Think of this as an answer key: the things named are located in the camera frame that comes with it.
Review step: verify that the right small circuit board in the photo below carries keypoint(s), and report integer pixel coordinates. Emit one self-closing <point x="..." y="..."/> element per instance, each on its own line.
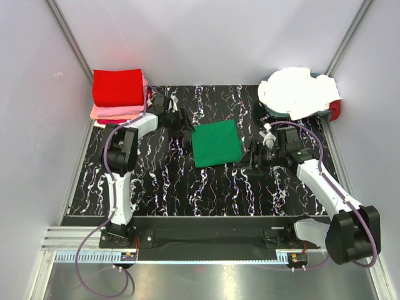
<point x="298" y="258"/>

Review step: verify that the folded red t shirt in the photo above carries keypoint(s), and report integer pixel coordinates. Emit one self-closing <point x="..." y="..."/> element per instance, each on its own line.
<point x="118" y="88"/>

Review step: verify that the aluminium front rail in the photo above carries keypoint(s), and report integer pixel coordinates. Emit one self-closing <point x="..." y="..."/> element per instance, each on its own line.
<point x="78" y="244"/>

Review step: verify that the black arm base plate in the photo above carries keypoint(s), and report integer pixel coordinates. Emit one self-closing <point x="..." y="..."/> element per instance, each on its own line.
<point x="212" y="240"/>

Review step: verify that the small circuit board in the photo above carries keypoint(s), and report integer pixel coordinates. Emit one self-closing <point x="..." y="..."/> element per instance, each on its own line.
<point x="129" y="256"/>
<point x="298" y="258"/>

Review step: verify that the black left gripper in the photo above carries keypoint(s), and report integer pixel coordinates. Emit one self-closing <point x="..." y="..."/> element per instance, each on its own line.
<point x="184" y="123"/>

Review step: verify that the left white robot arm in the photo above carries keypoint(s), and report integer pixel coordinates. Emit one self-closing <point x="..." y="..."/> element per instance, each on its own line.
<point x="118" y="156"/>

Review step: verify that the left aluminium frame post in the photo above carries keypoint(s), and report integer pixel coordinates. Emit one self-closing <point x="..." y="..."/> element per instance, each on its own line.
<point x="59" y="18"/>

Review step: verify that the black marbled table mat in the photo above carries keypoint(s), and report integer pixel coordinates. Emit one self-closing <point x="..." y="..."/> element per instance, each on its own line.
<point x="165" y="181"/>

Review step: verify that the crumpled white t shirt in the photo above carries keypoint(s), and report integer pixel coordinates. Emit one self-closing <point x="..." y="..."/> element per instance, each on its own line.
<point x="292" y="90"/>

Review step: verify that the folded pink t shirt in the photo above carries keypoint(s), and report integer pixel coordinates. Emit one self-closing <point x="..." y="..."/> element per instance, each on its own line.
<point x="145" y="85"/>

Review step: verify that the crumpled red t shirt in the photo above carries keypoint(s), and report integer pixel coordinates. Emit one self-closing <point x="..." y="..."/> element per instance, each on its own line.
<point x="335" y="110"/>

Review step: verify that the folded peach t shirt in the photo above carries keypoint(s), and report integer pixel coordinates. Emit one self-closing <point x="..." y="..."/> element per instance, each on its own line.
<point x="121" y="112"/>

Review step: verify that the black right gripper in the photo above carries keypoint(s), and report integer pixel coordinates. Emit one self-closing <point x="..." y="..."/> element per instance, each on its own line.
<point x="246" y="162"/>

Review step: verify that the green t shirt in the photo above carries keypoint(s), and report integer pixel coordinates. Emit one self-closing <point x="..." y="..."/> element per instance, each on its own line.
<point x="216" y="143"/>

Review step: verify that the right aluminium frame post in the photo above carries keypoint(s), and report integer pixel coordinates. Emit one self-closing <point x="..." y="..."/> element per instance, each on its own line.
<point x="348" y="36"/>

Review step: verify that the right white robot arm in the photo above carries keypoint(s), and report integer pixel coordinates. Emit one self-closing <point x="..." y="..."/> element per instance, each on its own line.
<point x="353" y="234"/>

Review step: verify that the aluminium frame post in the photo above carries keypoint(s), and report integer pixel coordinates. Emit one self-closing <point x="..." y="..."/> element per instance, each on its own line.
<point x="348" y="36"/>
<point x="59" y="18"/>

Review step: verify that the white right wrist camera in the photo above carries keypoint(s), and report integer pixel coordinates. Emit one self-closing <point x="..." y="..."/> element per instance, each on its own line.
<point x="268" y="138"/>

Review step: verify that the left small circuit board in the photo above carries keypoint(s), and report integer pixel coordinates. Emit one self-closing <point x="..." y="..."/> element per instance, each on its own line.
<point x="129" y="256"/>

